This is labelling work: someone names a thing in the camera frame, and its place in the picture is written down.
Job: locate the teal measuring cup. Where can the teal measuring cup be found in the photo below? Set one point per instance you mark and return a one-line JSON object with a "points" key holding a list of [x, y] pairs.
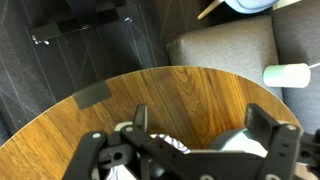
{"points": [[238, 140]]}

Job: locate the grey upholstered bench seat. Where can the grey upholstered bench seat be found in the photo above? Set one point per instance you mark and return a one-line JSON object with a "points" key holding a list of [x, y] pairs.
{"points": [[288, 35]]}

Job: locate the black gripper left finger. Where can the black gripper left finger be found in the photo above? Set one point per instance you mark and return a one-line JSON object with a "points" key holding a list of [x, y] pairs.
{"points": [[141, 117]]}

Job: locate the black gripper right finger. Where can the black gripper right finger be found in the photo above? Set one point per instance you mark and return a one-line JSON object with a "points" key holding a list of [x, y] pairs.
{"points": [[259, 123]]}

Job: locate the white cylindrical cup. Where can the white cylindrical cup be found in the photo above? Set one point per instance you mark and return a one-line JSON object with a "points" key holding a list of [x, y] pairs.
{"points": [[287, 76]]}

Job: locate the black tape patch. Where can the black tape patch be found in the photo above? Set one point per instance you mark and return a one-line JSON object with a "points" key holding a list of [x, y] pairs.
{"points": [[92, 95]]}

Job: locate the blue white patterned bowl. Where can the blue white patterned bowl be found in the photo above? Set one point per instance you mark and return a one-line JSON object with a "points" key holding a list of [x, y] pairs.
{"points": [[122, 173]]}

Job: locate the round wooden table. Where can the round wooden table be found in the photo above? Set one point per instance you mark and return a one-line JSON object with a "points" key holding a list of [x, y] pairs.
{"points": [[191, 104]]}

